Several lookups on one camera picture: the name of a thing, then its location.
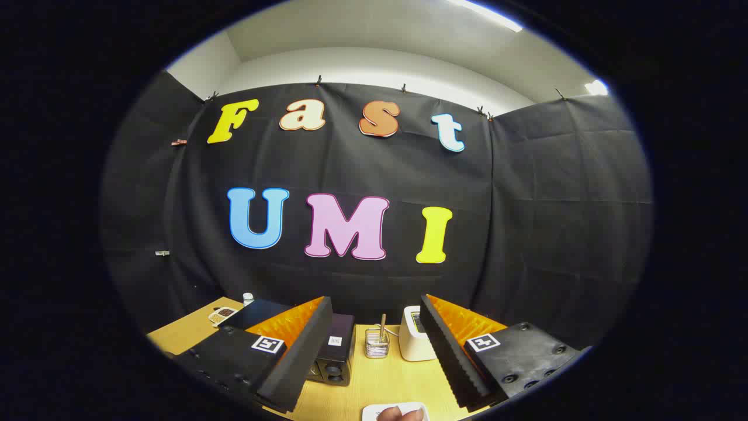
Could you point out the black toaster oven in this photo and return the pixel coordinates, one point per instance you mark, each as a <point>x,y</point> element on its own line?
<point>339,359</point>

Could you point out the white pop-up toaster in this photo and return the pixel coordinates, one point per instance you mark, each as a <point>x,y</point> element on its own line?
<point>412,342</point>

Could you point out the clear glass holder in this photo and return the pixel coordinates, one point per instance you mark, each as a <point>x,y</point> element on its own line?
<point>377,349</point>

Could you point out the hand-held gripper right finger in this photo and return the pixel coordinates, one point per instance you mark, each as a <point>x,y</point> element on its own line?
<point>447,356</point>

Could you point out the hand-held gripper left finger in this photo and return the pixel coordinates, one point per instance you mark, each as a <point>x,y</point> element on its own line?
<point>304,356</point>

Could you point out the white square plate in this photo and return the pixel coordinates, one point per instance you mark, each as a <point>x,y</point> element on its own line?
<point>374,410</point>

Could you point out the wooden stick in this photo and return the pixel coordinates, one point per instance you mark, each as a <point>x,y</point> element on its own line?
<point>383,327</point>

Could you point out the white divided snack dish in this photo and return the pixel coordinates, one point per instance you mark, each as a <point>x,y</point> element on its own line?
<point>222,316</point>

